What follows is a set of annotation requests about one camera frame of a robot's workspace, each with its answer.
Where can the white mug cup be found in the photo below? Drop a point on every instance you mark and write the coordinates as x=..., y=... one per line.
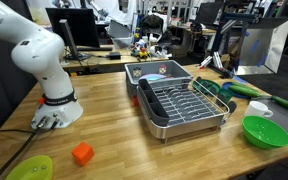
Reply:
x=257, y=108

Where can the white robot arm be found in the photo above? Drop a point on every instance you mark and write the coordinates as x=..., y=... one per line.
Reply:
x=37, y=51

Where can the green plastic bowl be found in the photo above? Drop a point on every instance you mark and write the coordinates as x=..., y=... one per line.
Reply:
x=264, y=133

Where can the lime green bowl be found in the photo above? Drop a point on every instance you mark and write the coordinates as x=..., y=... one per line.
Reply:
x=39, y=167

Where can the grey plastic bin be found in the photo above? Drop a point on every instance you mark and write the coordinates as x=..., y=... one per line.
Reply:
x=135, y=71

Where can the dish drying rack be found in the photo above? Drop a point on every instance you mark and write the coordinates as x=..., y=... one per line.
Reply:
x=176, y=107

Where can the dark green plate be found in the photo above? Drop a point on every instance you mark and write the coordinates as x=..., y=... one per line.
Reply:
x=208, y=85

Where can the orange cube block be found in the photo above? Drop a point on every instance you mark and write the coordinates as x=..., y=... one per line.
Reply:
x=82, y=153

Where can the black computer monitor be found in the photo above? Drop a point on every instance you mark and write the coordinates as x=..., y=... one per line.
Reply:
x=76, y=27

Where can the green cucumber on plate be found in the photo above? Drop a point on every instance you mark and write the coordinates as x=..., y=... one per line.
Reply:
x=244, y=90

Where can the silver reflector box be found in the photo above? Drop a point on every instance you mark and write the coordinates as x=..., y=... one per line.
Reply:
x=263, y=46

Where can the green cucumber on tray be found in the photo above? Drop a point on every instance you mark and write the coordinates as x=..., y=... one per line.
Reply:
x=282, y=102

